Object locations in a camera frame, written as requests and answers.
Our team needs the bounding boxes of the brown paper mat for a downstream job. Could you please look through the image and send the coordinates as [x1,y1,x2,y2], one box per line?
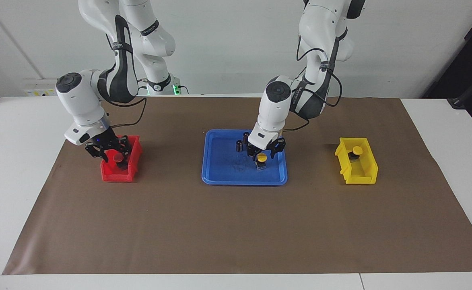
[2,96,472,276]

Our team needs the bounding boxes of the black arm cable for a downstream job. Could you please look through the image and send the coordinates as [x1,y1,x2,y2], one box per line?
[109,96,147,128]
[283,35,343,132]

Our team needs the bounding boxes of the blue plastic tray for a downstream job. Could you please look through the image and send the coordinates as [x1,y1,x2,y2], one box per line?
[202,129,289,186]

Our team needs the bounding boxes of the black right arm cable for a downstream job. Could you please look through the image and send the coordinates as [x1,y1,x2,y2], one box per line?
[109,96,147,128]

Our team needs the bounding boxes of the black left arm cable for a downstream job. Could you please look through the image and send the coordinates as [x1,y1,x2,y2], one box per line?
[283,35,343,132]

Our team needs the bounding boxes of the yellow plastic bin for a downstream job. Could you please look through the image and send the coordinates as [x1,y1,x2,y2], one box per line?
[334,137,379,185]

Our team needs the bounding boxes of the white wall socket box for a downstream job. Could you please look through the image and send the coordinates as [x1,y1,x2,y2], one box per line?
[23,78,66,97]

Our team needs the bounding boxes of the red plastic bin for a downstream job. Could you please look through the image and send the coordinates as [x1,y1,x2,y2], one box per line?
[100,135,143,183]

